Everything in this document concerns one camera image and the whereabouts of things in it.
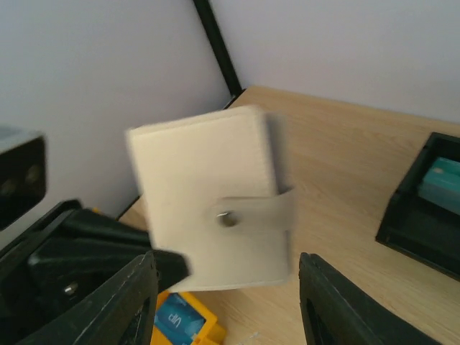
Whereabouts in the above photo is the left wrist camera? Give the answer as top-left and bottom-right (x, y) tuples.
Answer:
(1, 125), (47, 230)

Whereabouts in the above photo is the black frame post left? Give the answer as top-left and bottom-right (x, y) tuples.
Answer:
(193, 0), (244, 109)

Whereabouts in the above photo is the yellow bin with blue cards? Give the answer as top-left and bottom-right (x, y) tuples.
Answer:
(92, 206), (228, 345)

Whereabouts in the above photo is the blue VIP card stack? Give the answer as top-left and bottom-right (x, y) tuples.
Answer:
(154, 293), (206, 345)

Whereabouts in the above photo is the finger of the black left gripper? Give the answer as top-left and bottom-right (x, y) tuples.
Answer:
(153, 249), (191, 290)

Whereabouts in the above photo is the black bin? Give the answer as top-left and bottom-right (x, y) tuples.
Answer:
(375, 132), (459, 279)

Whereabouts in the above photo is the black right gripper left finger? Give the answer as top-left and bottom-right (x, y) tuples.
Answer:
(19, 252), (157, 344)

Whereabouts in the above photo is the cream leather card holder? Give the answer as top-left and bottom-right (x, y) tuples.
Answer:
(125, 106), (295, 292)

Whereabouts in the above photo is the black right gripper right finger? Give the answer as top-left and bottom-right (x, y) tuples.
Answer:
(299, 252), (438, 345)

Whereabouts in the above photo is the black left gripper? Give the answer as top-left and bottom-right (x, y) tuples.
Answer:
(1, 199), (151, 334)

